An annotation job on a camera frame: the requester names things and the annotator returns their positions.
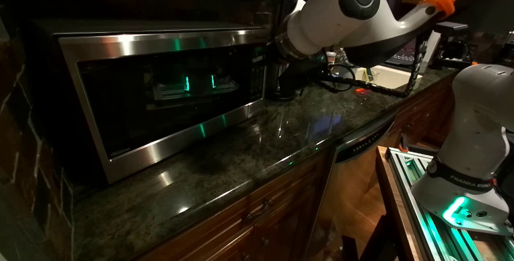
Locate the stainless steel dishwasher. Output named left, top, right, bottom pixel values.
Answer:
left=306, top=110, right=399, bottom=261

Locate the white sink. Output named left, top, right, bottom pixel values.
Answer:
left=355, top=65, right=423, bottom=91

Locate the stainless steel microwave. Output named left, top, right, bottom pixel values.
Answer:
left=27, top=18, right=278, bottom=185

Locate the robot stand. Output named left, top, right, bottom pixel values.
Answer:
left=375, top=146, right=514, bottom=261

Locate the drawer handle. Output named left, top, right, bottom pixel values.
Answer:
left=245, top=198, right=274, bottom=220

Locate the wooden cabinet door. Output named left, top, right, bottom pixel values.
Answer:
left=396, top=77, right=457, bottom=147

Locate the microwave door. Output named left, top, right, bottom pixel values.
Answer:
left=59, top=29, right=268, bottom=184

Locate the wooden drawer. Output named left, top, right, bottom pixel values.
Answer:
left=225, top=152, right=334, bottom=231

